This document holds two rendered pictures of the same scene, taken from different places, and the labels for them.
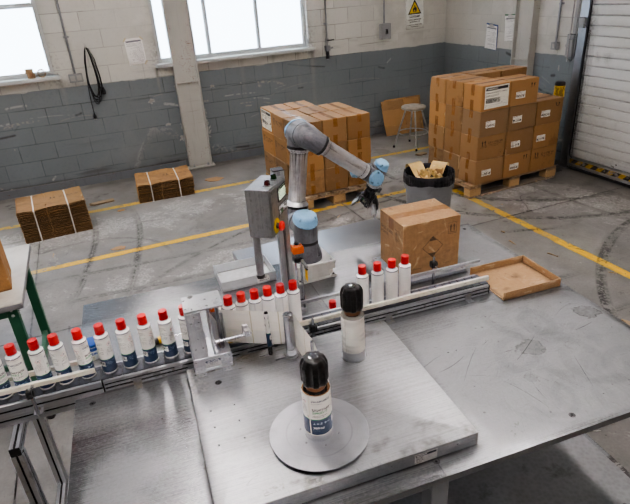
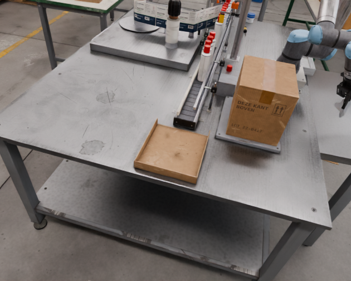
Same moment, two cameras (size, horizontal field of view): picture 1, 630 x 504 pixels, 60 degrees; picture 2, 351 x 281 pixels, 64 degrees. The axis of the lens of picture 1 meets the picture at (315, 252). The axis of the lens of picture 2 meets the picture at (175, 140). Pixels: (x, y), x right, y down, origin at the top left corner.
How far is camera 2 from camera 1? 312 cm
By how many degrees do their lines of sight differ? 90
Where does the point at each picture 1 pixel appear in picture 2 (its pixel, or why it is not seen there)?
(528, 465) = (105, 176)
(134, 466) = not seen: hidden behind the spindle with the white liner
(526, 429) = (76, 61)
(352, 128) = not seen: outside the picture
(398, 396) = (131, 40)
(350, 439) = (127, 24)
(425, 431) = (108, 36)
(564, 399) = (67, 78)
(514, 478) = not seen: hidden behind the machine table
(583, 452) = (81, 206)
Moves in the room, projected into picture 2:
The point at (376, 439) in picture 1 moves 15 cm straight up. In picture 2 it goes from (120, 29) to (120, 8)
